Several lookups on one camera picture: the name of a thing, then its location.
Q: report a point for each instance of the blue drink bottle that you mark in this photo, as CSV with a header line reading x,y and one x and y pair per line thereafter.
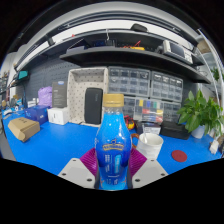
x,y
113,143

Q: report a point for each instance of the white power adapter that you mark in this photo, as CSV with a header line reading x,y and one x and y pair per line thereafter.
x,y
214,146

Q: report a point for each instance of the black rectangular device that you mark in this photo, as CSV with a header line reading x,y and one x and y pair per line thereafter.
x,y
93,106

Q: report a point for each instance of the black flat case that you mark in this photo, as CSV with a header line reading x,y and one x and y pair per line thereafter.
x,y
175,130

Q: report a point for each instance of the white bench instrument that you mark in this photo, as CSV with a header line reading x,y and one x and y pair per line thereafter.
x,y
177,50

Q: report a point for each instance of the white ribbed paper cup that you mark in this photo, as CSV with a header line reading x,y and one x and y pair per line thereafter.
x,y
151,148

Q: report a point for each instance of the blue carton box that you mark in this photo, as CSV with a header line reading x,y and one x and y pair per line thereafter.
x,y
36,115

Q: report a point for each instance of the white stirring stick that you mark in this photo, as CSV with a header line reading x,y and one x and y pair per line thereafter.
x,y
145,139

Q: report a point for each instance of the white perforated storage bin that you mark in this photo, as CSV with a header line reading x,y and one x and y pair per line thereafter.
x,y
76,96

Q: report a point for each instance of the green potted plant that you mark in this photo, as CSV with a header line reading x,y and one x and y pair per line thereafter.
x,y
196,113

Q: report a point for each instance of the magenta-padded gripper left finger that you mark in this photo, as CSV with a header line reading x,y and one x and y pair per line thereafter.
x,y
78,171

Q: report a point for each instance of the purple plastic bag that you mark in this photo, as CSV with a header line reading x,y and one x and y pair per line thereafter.
x,y
45,96

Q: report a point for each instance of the dark grey upright box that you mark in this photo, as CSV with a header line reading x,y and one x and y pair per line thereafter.
x,y
59,94

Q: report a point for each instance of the yellow multimeter with red leads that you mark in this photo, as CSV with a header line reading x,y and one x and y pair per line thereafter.
x,y
129,124

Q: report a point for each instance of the white shelf unit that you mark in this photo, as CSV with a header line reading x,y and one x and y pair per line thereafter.
x,y
213,73

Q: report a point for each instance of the black box with white label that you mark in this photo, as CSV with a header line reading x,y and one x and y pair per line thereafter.
x,y
150,128

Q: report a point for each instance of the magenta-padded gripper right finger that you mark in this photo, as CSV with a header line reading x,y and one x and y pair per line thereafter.
x,y
148,171

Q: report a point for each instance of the yellow hand tool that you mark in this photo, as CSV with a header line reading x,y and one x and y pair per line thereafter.
x,y
135,48

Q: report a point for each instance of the brown cardboard box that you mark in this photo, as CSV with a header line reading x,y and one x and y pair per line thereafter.
x,y
23,129

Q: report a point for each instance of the grey small-parts drawer cabinet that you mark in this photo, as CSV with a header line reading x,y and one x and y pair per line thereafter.
x,y
166,86
129,106
129,81
171,111

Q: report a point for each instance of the flat round red coaster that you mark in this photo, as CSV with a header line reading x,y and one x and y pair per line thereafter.
x,y
179,156

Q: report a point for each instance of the white carton box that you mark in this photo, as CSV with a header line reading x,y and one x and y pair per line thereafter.
x,y
57,116

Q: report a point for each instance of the drawer cabinet with coloured labels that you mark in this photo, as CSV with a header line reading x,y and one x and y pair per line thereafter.
x,y
150,110

